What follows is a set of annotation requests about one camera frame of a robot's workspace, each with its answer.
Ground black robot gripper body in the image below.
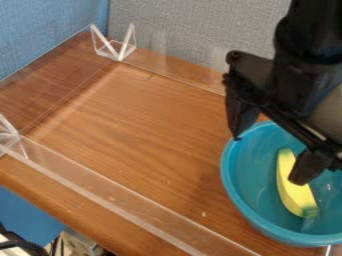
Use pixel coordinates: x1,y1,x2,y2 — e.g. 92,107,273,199
223,51,342,171

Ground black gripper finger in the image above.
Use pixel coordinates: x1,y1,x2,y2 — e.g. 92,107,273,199
288,149,335,186
225,84,260,141

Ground yellow toy banana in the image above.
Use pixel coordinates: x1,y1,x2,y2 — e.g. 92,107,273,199
276,148,319,218

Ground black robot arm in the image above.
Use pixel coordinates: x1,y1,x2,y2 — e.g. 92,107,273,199
223,0,342,185

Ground blue plastic bowl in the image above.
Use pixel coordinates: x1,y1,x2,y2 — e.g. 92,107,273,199
220,121,342,247

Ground white cluttered object below table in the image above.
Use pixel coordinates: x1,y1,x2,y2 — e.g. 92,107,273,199
44,228,108,256

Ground dark object under table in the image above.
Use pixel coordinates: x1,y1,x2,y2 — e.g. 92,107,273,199
0,222,44,256

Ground clear acrylic back barrier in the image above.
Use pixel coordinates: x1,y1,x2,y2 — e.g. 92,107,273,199
90,22,277,114

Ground clear acrylic barrier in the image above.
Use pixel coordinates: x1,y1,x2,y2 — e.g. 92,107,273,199
0,114,260,256
90,22,277,114

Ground clear acrylic front barrier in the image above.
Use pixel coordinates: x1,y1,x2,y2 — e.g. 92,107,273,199
0,114,260,256

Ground clear acrylic corner bracket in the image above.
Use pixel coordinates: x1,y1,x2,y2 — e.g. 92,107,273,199
89,24,137,62

